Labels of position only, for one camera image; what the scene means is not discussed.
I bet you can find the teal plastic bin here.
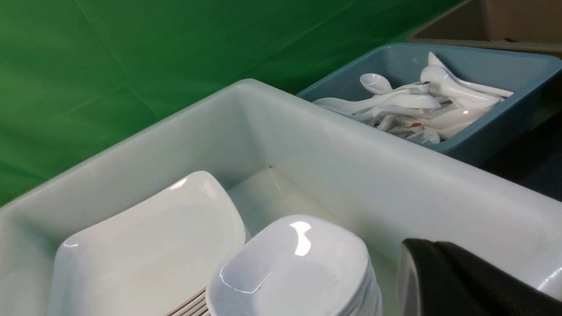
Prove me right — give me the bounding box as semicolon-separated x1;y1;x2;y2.
297;43;561;166

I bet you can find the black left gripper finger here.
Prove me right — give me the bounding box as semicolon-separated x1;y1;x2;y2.
397;239;562;316

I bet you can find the green backdrop cloth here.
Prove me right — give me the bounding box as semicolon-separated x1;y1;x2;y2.
0;0;458;205

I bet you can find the pile of white soup spoons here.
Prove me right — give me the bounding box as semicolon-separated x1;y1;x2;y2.
314;52;513;144

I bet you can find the large white plastic tub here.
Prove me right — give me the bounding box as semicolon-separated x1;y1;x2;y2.
1;79;562;316

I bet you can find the brown plastic bin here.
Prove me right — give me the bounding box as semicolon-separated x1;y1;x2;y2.
406;0;562;57

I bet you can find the stack of white square plates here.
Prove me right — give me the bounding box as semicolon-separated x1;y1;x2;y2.
47;171;247;316

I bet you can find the stack of white small bowls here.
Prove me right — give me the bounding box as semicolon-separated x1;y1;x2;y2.
205;214;383;316

